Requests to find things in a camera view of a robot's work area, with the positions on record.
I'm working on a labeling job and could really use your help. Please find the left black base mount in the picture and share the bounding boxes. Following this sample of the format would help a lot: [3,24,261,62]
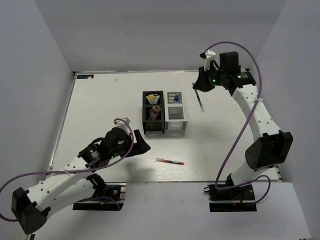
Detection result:
[72,183,127,212]

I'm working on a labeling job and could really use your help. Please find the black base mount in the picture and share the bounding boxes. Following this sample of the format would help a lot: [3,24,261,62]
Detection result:
[72,183,127,212]
[203,184,257,213]

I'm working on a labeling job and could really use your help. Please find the red pen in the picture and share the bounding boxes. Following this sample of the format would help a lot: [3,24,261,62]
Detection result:
[155,158,185,166]

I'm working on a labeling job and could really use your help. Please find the green capped pen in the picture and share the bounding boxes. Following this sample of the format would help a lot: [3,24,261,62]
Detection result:
[194,89,205,113]

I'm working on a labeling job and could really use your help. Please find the pink pencil case tube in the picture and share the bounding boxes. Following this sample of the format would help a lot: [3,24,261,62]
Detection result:
[149,105,161,121]

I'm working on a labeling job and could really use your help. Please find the white slatted organizer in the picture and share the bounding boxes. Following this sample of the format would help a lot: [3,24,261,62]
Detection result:
[164,91,188,134]

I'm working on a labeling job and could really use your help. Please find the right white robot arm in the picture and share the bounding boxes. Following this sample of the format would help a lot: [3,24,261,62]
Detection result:
[192,50,293,200]

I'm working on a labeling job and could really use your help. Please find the white yellow marker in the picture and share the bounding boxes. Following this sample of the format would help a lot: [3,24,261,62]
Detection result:
[146,94,154,104]
[152,96,160,104]
[145,95,152,104]
[148,94,156,104]

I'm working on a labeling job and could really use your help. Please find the black slatted organizer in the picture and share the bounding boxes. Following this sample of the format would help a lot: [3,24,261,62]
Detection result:
[142,90,166,134]

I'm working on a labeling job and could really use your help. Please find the left corner label sticker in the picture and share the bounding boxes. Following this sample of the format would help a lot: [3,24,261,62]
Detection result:
[76,74,94,79]

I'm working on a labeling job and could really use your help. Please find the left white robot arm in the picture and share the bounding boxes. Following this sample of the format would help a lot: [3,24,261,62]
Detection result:
[11,125,151,235]

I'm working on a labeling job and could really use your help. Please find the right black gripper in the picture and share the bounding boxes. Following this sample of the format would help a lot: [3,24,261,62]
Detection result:
[193,64,227,93]

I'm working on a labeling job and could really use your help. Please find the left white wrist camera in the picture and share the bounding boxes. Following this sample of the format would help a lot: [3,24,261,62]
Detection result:
[113,117,131,132]

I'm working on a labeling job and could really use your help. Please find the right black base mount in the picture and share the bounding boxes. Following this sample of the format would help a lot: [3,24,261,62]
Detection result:
[203,184,257,213]

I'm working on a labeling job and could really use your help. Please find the small blue spray bottle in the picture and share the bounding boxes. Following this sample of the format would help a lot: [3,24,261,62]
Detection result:
[173,93,180,104]

